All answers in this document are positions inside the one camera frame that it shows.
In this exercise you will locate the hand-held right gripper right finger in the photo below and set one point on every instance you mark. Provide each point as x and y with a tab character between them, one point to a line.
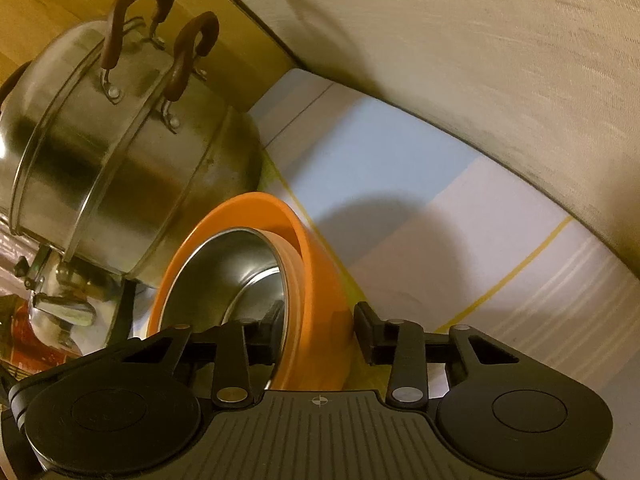
370	335

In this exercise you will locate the stainless steel kettle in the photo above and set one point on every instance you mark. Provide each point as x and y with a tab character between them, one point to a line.
55	310

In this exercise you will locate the orange plastic bowl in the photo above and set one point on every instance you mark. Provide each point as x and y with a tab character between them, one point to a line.
325	310

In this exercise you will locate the stainless steel bowl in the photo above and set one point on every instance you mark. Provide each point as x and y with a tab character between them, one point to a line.
225	270

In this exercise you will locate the oil bottle with red label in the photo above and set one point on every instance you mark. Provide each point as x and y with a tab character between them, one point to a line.
25	342

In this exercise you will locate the pastel checked tablecloth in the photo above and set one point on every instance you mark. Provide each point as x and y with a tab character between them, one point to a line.
400	170

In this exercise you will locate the stainless steel steamer pot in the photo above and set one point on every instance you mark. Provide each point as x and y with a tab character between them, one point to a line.
125	160

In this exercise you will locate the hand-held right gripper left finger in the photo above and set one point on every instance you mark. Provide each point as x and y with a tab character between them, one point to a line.
260	345

